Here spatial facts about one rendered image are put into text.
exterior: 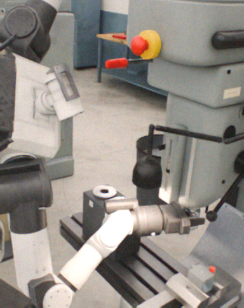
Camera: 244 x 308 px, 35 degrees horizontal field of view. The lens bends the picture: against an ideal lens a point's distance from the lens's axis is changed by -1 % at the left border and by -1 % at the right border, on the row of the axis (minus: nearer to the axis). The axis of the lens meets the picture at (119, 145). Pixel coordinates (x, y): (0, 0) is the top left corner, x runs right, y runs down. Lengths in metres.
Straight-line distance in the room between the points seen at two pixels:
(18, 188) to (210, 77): 0.50
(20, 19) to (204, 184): 0.64
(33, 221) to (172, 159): 0.38
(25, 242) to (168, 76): 0.53
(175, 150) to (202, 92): 0.18
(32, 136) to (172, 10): 0.44
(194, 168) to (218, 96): 0.22
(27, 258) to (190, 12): 0.66
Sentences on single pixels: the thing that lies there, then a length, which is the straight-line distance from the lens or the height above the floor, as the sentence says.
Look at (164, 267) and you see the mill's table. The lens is 1.49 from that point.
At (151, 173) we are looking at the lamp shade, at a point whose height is 1.48.
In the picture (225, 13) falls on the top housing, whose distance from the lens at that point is 0.83.
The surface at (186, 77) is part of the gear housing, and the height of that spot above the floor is 1.68.
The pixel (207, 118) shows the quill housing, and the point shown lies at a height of 1.59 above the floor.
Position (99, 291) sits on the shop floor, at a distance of 2.73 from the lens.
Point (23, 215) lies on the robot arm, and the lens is 0.96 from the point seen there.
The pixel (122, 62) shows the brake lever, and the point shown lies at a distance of 0.95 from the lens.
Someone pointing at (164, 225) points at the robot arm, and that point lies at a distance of 1.16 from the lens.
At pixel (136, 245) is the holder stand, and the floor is 0.97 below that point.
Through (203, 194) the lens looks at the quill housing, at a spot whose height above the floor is 1.38.
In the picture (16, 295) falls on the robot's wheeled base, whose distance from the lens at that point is 1.92.
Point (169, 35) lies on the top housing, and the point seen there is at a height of 1.79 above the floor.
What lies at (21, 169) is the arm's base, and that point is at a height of 1.45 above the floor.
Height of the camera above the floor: 1.89
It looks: 23 degrees down
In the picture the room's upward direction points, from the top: 3 degrees clockwise
